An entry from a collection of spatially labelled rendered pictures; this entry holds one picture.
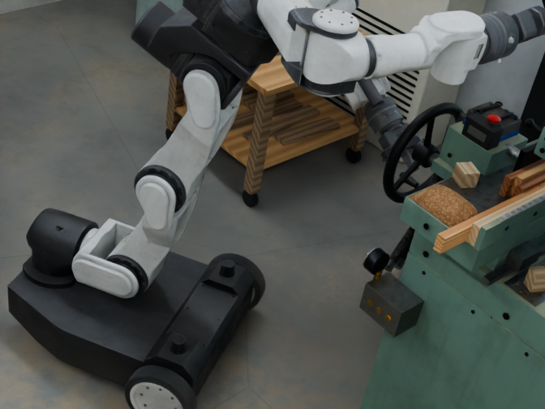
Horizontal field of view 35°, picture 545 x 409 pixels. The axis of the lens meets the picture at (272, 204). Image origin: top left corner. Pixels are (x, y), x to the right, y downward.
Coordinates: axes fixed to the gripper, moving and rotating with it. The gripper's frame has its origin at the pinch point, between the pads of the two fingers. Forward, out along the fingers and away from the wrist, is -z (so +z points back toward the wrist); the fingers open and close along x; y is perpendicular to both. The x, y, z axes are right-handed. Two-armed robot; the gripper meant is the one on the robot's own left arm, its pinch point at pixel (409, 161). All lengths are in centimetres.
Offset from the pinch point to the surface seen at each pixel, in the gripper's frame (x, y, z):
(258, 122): 7, -69, 48
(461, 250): 23, 43, -29
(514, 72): -103, -81, 28
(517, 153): -4.9, 36.6, -15.5
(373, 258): 30.2, 16.7, -20.0
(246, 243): 26, -88, 14
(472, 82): -96, -98, 36
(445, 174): 7.1, 25.2, -10.8
